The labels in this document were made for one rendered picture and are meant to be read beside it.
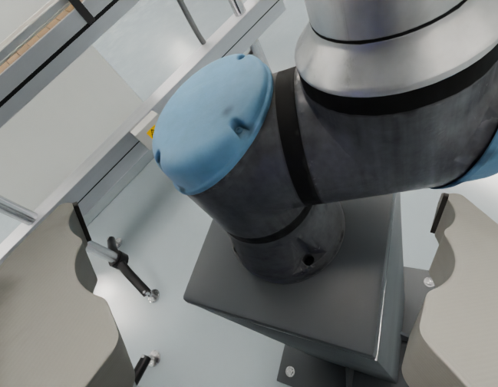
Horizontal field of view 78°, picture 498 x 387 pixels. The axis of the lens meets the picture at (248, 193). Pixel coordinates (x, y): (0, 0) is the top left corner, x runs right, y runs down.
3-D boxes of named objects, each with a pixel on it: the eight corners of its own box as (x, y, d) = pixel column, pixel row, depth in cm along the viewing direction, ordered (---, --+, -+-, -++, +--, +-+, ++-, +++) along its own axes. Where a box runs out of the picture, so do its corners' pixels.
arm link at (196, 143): (217, 157, 39) (149, 71, 29) (324, 132, 34) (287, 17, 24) (204, 246, 33) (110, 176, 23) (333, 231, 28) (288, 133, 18)
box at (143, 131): (150, 150, 122) (135, 136, 115) (145, 146, 125) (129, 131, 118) (171, 129, 123) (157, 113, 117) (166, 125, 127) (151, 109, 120)
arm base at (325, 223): (253, 177, 48) (224, 136, 41) (354, 182, 41) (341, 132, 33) (221, 271, 42) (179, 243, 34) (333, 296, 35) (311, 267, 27)
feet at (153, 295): (151, 307, 139) (130, 299, 128) (110, 246, 170) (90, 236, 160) (163, 293, 140) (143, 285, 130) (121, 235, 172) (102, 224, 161)
